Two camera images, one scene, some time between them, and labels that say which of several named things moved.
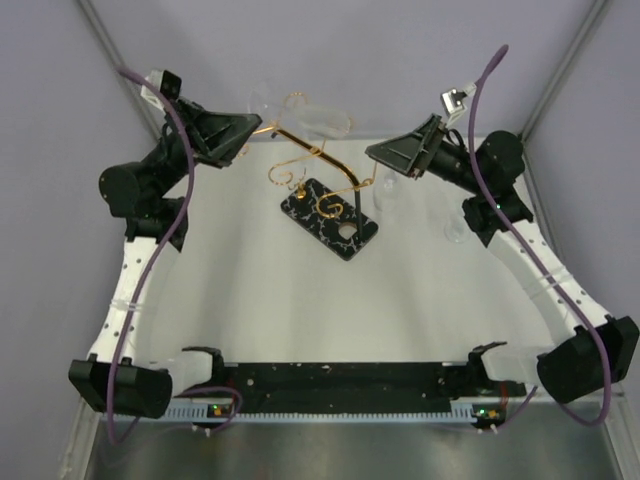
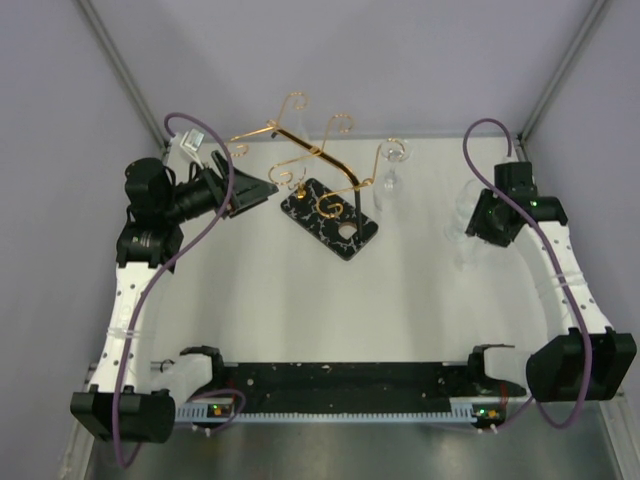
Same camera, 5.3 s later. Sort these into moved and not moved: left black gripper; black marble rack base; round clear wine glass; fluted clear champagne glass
Moved: left black gripper; fluted clear champagne glass
Not moved: black marble rack base; round clear wine glass
